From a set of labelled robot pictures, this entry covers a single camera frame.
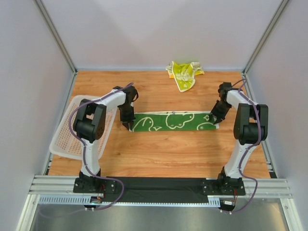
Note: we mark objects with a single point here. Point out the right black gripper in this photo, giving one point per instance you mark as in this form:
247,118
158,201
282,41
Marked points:
218,113

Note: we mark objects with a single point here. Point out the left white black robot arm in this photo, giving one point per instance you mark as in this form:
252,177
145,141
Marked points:
87,124

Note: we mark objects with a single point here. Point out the left aluminium frame post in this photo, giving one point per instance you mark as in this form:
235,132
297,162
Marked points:
54,32

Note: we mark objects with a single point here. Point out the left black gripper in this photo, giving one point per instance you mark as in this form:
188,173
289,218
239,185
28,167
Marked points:
127,118

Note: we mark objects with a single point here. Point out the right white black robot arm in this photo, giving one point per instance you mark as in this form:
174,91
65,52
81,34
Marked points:
250,129

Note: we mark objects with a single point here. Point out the right aluminium frame post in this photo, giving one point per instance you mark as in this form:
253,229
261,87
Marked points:
269,29

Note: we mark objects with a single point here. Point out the white plastic basket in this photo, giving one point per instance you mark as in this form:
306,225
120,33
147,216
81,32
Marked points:
64,144

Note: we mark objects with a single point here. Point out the aluminium frame post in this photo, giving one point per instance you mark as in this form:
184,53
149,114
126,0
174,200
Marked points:
269,29
54,32

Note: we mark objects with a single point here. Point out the green frog pattern towel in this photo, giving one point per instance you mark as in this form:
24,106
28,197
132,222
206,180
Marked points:
174,121

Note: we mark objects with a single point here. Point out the slotted grey cable duct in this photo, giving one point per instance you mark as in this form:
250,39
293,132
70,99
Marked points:
88,200

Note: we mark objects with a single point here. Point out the aluminium front rail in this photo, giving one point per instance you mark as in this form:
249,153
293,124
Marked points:
44,184

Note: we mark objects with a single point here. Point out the crumpled yellow green towel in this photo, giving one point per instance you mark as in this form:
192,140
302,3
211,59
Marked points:
184,74

